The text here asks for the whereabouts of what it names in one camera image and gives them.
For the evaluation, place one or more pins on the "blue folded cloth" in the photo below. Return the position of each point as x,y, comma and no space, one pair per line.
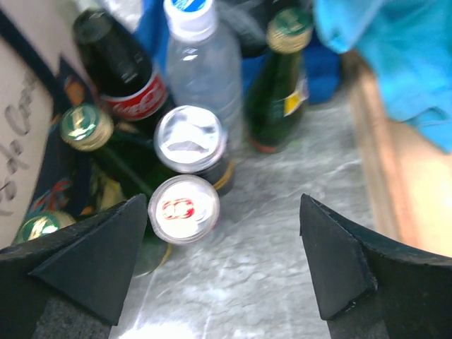
321,64

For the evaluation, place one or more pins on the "beige canvas tote bag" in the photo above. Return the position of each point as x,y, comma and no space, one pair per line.
41,77

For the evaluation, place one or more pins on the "turquoise hanging t-shirt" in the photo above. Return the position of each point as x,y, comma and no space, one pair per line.
407,44

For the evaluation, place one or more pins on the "silver top can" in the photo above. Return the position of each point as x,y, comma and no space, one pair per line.
191,140

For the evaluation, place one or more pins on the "clear blue cap bottle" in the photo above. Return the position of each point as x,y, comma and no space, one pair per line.
204,64

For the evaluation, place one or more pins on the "wooden clothes rack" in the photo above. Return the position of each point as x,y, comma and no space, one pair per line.
408,179

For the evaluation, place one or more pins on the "red cap cola bottle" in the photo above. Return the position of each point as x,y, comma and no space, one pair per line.
125,76

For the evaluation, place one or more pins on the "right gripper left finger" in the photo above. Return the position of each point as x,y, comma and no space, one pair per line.
72,283

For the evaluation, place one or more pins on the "dark patterned hanging garment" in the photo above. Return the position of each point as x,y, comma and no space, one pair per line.
249,20

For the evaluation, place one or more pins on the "red top drink can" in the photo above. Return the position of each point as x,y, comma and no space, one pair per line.
184,209

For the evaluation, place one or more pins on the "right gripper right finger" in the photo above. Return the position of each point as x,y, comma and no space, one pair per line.
370,286

